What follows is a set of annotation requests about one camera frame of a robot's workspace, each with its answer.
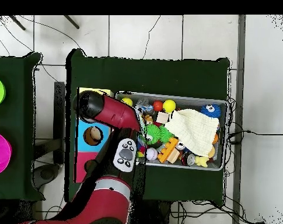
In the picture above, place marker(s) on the cream waffle cloth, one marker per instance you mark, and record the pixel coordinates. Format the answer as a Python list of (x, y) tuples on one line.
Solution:
[(192, 130)]

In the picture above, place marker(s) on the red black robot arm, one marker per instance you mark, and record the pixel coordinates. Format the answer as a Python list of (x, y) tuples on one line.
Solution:
[(115, 114)]

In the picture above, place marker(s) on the wooden box with three holes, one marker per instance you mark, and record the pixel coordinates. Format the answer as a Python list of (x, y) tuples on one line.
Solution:
[(81, 144)]

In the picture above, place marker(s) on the shallow mesh bin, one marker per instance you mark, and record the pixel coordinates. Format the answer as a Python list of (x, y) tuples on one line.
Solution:
[(216, 166)]

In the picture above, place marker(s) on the green spiky toy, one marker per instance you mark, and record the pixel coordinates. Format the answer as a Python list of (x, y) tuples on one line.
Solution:
[(155, 134)]

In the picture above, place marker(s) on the wooden cube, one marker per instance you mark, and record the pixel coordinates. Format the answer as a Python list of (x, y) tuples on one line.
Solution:
[(163, 117)]

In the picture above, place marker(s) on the orange ball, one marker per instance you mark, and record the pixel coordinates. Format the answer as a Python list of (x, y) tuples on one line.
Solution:
[(158, 105)]

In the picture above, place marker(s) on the yellow ball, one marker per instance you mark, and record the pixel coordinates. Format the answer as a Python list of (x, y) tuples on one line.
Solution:
[(169, 105), (127, 100)]

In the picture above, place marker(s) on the orange plastic building block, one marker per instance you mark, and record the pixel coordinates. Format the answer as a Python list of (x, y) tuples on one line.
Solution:
[(166, 150)]

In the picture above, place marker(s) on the dark green tablecloth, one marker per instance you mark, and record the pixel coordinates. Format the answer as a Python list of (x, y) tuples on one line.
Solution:
[(19, 128), (145, 74)]

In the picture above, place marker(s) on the blue spiky toy with eyes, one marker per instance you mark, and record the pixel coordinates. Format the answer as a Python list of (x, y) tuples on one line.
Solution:
[(211, 111)]

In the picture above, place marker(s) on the black tripod leg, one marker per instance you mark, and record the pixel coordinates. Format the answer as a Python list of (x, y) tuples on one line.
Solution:
[(71, 22), (17, 22)]

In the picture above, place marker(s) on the pink bowl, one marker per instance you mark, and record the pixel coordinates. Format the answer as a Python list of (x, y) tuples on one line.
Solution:
[(0, 152)]

